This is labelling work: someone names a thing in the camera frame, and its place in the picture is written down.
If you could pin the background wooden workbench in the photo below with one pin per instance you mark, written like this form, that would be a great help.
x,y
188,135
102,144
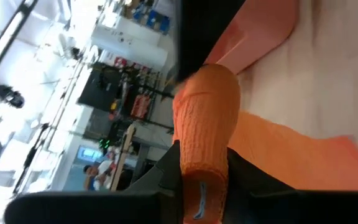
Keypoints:
x,y
123,155

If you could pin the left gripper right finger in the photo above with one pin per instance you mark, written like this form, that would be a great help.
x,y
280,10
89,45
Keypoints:
x,y
291,208

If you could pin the orange plastic bin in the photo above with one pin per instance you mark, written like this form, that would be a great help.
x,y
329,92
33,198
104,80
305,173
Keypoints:
x,y
259,31

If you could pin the orange elastic bandage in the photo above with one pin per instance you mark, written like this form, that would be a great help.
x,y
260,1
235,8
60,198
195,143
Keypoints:
x,y
207,124

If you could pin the black overhead crossbar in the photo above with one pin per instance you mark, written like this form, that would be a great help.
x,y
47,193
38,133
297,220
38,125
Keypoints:
x,y
5,43

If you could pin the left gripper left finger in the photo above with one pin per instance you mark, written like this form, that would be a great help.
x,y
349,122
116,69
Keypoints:
x,y
104,208

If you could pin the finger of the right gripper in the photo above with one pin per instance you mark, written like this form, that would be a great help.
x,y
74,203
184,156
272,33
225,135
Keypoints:
x,y
200,31

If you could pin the black ceiling spotlight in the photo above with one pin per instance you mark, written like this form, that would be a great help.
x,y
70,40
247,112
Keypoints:
x,y
9,96

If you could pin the person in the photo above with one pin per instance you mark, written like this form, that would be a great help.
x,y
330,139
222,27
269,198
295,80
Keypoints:
x,y
99,174

